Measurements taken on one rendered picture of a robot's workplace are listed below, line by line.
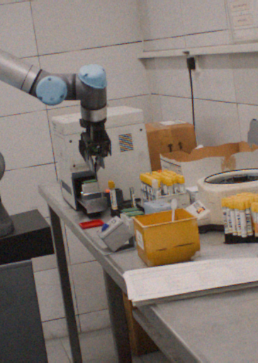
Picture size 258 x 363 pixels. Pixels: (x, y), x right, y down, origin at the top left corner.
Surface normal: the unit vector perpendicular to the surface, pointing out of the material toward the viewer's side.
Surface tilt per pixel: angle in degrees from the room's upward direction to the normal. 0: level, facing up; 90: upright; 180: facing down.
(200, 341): 0
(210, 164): 98
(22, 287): 90
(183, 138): 89
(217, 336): 0
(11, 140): 90
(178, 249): 90
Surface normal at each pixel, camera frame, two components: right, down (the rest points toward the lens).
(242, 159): 0.25, 0.18
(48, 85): 0.00, 0.18
